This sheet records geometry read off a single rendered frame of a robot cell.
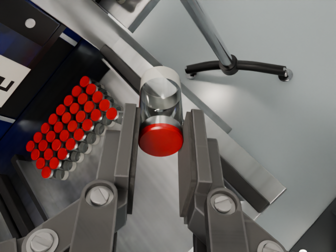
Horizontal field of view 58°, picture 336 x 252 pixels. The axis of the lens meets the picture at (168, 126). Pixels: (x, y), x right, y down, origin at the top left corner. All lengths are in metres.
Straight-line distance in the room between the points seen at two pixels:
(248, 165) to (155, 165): 0.15
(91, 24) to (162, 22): 1.20
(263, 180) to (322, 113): 0.94
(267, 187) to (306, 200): 0.88
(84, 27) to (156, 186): 0.29
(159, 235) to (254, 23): 1.24
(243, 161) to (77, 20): 0.35
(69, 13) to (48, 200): 0.33
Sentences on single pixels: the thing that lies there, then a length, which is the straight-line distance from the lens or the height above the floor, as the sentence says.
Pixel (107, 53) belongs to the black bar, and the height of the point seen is 0.90.
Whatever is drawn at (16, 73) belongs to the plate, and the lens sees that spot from 0.56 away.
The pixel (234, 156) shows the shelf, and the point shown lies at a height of 0.88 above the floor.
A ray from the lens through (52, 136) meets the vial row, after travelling 0.57.
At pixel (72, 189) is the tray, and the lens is 0.59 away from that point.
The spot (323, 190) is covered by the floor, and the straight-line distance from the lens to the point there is 1.32.
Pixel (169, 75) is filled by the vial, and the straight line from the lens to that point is 0.16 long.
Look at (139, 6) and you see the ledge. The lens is 0.63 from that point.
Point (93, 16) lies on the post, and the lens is 0.56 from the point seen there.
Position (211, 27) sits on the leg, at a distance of 1.07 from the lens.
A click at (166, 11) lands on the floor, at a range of 1.77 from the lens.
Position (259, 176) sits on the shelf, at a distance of 0.44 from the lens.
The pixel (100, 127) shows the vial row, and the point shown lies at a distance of 0.54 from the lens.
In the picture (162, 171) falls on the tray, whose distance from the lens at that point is 0.49.
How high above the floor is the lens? 1.32
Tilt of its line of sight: 62 degrees down
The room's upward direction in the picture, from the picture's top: 62 degrees counter-clockwise
